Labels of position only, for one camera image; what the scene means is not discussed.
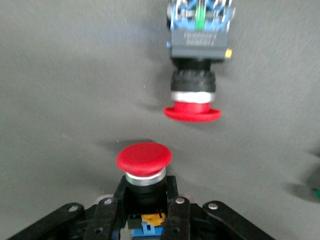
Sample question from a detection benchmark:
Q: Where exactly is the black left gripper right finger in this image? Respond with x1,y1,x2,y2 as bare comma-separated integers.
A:
162,175,276,240

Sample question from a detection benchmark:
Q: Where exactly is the red mushroom push button switch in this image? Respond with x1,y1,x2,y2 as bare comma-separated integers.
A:
163,0,236,123
116,142,173,240

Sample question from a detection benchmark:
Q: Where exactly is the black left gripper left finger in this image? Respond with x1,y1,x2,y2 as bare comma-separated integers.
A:
6,175,129,240

